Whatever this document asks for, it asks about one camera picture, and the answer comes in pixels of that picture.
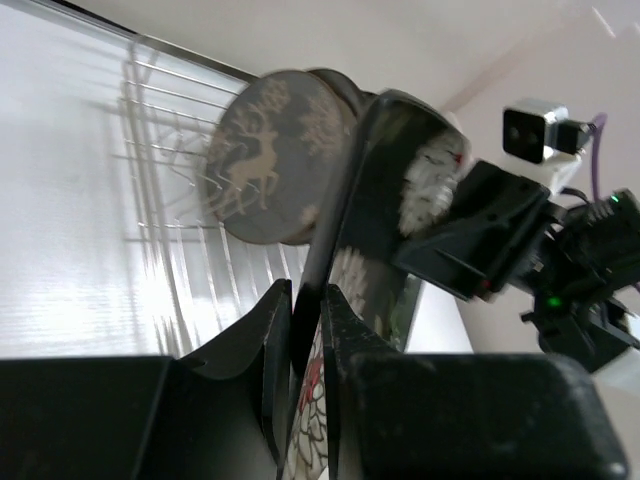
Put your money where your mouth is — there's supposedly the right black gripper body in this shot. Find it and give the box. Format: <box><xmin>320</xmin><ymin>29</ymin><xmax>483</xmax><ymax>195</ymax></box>
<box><xmin>519</xmin><ymin>189</ymin><xmax>639</xmax><ymax>373</ymax></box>

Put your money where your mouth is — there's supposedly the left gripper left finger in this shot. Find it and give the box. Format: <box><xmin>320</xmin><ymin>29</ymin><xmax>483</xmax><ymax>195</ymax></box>
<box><xmin>1</xmin><ymin>279</ymin><xmax>292</xmax><ymax>479</ymax></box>

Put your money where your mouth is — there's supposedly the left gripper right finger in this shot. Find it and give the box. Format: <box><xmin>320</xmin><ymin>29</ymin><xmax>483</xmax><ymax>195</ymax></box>
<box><xmin>320</xmin><ymin>286</ymin><xmax>628</xmax><ymax>479</ymax></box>

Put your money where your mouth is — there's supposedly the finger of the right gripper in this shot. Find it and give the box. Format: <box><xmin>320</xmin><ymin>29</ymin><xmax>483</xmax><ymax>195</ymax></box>
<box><xmin>392</xmin><ymin>161</ymin><xmax>548</xmax><ymax>301</ymax></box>

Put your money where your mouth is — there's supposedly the black floral square plate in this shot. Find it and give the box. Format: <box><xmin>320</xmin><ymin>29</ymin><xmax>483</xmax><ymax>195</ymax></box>
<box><xmin>280</xmin><ymin>90</ymin><xmax>469</xmax><ymax>479</ymax></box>

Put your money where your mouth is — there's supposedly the cream plate brown rim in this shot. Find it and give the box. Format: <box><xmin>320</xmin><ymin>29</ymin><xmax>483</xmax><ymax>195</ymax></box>
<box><xmin>308</xmin><ymin>68</ymin><xmax>376</xmax><ymax>135</ymax></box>

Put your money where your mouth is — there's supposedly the grey reindeer round plate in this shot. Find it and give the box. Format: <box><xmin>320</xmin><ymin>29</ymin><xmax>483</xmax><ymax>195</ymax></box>
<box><xmin>205</xmin><ymin>70</ymin><xmax>349</xmax><ymax>245</ymax></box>

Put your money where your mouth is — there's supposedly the wire dish rack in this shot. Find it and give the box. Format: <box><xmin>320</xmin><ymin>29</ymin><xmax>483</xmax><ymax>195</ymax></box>
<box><xmin>120</xmin><ymin>40</ymin><xmax>307</xmax><ymax>357</ymax></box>

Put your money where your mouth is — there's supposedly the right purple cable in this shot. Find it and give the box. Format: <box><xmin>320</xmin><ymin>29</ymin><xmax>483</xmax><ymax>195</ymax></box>
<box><xmin>587</xmin><ymin>112</ymin><xmax>611</xmax><ymax>201</ymax></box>

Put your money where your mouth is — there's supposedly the aluminium table edge rail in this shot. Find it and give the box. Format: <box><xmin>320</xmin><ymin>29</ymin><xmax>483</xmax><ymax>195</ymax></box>
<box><xmin>54</xmin><ymin>1</ymin><xmax>257</xmax><ymax>83</ymax></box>

